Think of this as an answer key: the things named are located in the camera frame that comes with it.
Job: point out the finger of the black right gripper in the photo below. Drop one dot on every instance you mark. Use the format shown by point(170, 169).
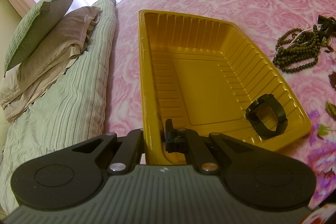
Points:
point(327, 26)

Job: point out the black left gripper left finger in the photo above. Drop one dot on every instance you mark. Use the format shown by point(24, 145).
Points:
point(127, 153)

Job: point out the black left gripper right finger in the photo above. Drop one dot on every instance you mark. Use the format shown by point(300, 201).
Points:
point(192, 146)

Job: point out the golden plastic tray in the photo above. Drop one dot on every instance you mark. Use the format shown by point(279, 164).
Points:
point(203, 73)

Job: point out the black wrist watch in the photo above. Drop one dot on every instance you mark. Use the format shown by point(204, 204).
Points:
point(267, 117)

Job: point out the green striped folded quilt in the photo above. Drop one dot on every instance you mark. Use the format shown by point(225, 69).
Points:
point(70, 112)

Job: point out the pink rose bedspread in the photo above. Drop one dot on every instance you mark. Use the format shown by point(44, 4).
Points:
point(264, 21)

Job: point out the taupe folded blanket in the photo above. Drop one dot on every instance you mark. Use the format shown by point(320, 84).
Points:
point(57, 52)

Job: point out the green knitted pillow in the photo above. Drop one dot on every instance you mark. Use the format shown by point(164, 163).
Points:
point(33, 28)

